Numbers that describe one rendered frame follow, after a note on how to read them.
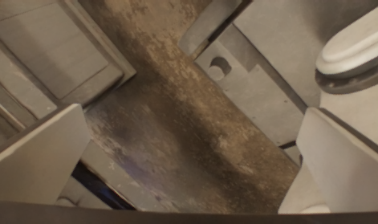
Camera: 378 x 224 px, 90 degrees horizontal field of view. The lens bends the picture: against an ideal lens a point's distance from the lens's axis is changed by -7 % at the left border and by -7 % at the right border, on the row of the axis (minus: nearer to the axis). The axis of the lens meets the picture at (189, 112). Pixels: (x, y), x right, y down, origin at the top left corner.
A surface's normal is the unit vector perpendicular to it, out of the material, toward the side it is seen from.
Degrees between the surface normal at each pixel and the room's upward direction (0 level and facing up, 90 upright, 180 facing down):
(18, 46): 90
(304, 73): 0
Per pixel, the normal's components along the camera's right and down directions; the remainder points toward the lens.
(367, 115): -0.72, -0.66
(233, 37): 0.12, 0.14
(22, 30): 0.70, -0.28
